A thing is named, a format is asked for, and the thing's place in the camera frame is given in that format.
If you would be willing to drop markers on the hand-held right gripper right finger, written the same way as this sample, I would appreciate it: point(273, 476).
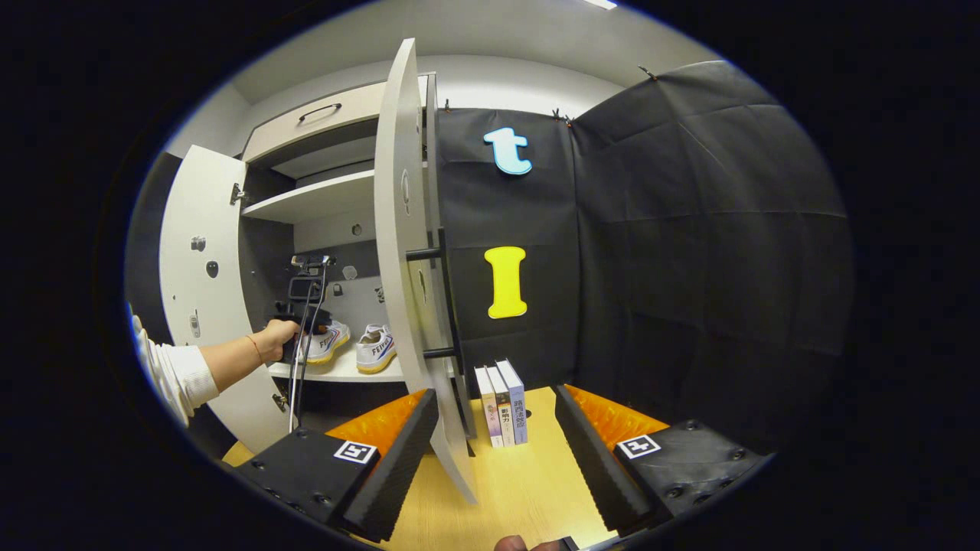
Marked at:
point(597, 467)

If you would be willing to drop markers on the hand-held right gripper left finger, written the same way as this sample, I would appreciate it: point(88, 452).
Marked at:
point(390, 471)

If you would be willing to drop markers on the white canvas shoe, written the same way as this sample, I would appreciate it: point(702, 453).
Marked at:
point(331, 343)
point(377, 350)

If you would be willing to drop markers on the white grey shoe cabinet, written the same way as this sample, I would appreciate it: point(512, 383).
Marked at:
point(329, 199)

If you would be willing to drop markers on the white cabinet door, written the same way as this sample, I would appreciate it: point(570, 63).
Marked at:
point(191, 191)
point(394, 229)

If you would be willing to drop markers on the white cabinet drawer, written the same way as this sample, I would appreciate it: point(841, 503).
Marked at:
point(337, 126)

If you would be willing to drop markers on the blue spine book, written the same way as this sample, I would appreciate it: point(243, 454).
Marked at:
point(519, 409)

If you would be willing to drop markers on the grey spine book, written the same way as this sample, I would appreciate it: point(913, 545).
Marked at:
point(504, 413)

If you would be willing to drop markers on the white pink spine book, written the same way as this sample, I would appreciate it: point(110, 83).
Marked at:
point(490, 413)

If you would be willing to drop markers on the black backdrop cloth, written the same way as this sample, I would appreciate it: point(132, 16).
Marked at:
point(689, 268)

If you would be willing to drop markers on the long ceiling light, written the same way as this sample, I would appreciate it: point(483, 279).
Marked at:
point(601, 3)

